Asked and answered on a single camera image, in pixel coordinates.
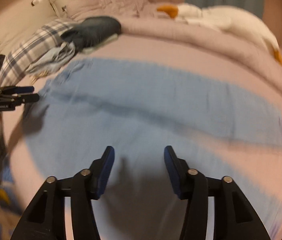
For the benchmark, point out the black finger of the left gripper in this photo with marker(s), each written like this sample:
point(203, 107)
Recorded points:
point(11, 90)
point(19, 99)

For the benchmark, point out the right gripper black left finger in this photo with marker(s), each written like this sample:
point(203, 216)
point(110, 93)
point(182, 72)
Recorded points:
point(44, 217)

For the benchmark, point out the light blue denim pants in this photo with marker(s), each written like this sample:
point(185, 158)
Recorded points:
point(139, 108)

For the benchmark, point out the plaid checkered shirt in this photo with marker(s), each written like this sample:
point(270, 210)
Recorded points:
point(17, 61)

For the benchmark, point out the light blue crumpled garment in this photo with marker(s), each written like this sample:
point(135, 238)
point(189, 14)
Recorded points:
point(53, 59)

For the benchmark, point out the pale green folded cloth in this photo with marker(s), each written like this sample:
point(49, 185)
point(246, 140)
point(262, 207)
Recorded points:
point(108, 40)

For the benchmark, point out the dark blue folded jeans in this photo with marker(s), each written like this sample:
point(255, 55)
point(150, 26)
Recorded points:
point(91, 32)

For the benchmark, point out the pink quilted comforter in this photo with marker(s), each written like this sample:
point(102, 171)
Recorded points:
point(140, 17)

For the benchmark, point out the white goose plush toy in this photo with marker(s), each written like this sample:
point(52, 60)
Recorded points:
point(227, 19)

